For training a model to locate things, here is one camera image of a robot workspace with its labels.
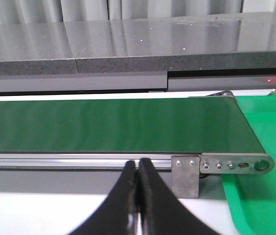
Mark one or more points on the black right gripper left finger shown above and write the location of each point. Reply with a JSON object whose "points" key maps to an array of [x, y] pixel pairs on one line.
{"points": [[117, 214]]}

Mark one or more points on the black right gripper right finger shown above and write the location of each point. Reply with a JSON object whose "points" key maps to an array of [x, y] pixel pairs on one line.
{"points": [[161, 212]]}

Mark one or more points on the green conveyor belt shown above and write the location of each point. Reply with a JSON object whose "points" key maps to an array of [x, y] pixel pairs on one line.
{"points": [[196, 125]]}

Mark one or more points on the grey stone countertop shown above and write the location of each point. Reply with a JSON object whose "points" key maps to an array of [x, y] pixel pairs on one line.
{"points": [[134, 54]]}

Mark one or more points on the white pleated curtain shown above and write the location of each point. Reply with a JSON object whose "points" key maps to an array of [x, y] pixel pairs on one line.
{"points": [[55, 11]]}

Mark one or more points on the metal conveyor support bracket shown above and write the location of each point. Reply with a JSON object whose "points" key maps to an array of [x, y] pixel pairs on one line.
{"points": [[185, 176]]}

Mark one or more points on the aluminium conveyor frame rail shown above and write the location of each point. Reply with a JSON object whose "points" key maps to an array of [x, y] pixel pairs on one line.
{"points": [[210, 163]]}

